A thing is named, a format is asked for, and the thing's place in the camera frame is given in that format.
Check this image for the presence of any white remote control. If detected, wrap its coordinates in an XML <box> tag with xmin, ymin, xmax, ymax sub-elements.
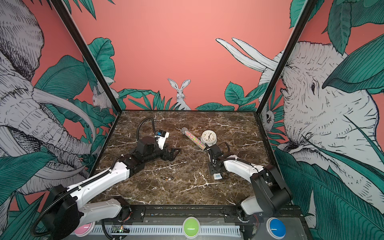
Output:
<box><xmin>213</xmin><ymin>173</ymin><xmax>224</xmax><ymax>180</ymax></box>

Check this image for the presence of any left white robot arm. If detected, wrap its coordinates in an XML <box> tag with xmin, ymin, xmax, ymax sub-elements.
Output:
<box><xmin>30</xmin><ymin>136</ymin><xmax>181</xmax><ymax>240</ymax></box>

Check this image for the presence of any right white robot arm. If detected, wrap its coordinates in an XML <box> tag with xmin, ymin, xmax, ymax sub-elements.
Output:
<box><xmin>204</xmin><ymin>144</ymin><xmax>293</xmax><ymax>222</ymax></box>

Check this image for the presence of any white alarm clock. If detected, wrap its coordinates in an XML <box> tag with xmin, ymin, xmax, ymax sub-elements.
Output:
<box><xmin>201</xmin><ymin>130</ymin><xmax>217</xmax><ymax>146</ymax></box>

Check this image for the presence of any glitter microphone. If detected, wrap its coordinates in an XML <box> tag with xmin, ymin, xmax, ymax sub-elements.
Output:
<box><xmin>181</xmin><ymin>127</ymin><xmax>207</xmax><ymax>151</ymax></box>

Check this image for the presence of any green push button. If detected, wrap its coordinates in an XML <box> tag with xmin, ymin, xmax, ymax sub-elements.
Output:
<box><xmin>183</xmin><ymin>217</ymin><xmax>201</xmax><ymax>239</ymax></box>

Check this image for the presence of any blue push button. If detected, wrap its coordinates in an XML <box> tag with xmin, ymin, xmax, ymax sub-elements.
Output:
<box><xmin>266</xmin><ymin>218</ymin><xmax>287</xmax><ymax>240</ymax></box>

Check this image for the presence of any pink push button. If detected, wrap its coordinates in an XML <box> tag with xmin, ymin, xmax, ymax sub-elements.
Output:
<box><xmin>74</xmin><ymin>222</ymin><xmax>96</xmax><ymax>238</ymax></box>

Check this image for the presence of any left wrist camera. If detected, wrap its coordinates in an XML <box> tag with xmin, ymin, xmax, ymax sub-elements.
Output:
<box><xmin>155</xmin><ymin>130</ymin><xmax>170</xmax><ymax>150</ymax></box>

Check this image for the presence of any black front rail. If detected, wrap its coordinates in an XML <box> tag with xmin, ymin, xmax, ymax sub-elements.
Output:
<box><xmin>119</xmin><ymin>204</ymin><xmax>301</xmax><ymax>224</ymax></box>

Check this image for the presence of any white vented cable duct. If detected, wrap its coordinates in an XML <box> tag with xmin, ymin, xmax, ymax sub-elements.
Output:
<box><xmin>106</xmin><ymin>225</ymin><xmax>242</xmax><ymax>238</ymax></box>

